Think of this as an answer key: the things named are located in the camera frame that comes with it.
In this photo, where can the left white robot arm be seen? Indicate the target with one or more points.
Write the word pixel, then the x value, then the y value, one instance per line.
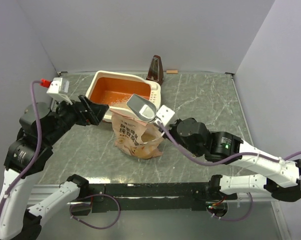
pixel 26 158

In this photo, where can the peach cat litter bag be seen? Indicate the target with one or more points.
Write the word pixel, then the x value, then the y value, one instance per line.
pixel 136 138

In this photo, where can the silver metal scoop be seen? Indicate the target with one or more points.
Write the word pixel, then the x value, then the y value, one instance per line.
pixel 142 108

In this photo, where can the small wooden block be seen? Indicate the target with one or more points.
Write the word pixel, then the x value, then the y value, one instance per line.
pixel 172 72

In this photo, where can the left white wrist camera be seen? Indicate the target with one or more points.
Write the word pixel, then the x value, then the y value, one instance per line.
pixel 58 90

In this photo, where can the brown wooden metronome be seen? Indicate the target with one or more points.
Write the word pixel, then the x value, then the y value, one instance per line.
pixel 155 71

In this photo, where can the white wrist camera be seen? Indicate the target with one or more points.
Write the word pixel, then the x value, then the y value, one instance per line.
pixel 58 90
pixel 166 117

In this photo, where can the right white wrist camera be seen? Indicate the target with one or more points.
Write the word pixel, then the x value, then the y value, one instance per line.
pixel 166 117

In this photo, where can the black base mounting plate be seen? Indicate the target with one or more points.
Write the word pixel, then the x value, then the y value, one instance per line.
pixel 152 196

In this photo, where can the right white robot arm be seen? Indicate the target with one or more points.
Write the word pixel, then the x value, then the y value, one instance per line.
pixel 279 177

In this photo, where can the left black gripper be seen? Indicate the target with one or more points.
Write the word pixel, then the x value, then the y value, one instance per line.
pixel 96 112

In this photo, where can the white orange litter box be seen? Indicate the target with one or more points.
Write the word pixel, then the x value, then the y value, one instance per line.
pixel 115 89

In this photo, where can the clean litter pile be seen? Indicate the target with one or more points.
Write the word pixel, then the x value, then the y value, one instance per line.
pixel 115 99

